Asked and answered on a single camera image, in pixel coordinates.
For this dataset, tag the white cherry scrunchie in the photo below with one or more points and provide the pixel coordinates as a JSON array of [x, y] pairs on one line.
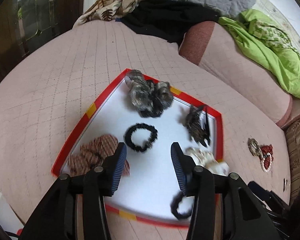
[[207, 160]]

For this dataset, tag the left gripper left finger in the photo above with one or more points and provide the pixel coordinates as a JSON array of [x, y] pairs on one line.
[[115, 164]]

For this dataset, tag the red white tray box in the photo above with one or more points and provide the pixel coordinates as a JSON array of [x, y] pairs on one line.
[[147, 192]]

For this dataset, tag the red white checked scrunchie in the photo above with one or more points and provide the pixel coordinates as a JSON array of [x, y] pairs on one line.
[[92, 154]]

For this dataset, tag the wooden glass cabinet door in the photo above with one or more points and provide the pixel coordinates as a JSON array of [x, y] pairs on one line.
[[26, 25]]

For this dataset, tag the dark brown claw clip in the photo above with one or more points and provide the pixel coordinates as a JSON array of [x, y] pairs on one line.
[[198, 132]]

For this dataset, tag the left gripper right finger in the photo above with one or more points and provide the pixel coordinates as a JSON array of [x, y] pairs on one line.
[[183, 166]]

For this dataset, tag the leaf pattern cloth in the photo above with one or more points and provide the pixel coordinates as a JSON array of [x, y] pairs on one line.
[[107, 10]]

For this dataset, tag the brown striped headboard cushion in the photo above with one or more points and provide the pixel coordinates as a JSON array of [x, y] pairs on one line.
[[293, 144]]

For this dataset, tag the red patterned scrunchie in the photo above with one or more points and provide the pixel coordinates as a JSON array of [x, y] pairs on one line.
[[267, 157]]

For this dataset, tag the black cloth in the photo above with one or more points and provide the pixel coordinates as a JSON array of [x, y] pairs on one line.
[[167, 19]]

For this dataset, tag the pink quilted bed cover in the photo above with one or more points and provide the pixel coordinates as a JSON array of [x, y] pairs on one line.
[[45, 96]]

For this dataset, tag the green blanket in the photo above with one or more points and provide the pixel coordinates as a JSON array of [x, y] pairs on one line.
[[262, 40]]

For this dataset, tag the pink bolster pillow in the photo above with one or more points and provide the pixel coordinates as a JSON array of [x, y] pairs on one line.
[[211, 47]]

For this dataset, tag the grey metallic scrunchie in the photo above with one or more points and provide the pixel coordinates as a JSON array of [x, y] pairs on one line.
[[150, 99]]

